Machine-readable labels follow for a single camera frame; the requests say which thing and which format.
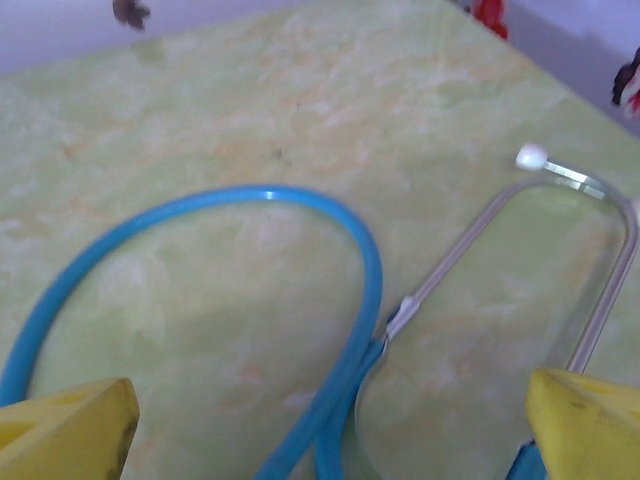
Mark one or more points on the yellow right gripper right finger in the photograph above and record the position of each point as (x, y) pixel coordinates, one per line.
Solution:
(590, 430)

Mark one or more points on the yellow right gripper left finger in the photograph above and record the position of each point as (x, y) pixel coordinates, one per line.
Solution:
(60, 440)

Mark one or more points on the blue stethoscope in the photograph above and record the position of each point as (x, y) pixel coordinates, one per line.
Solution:
(372, 265)

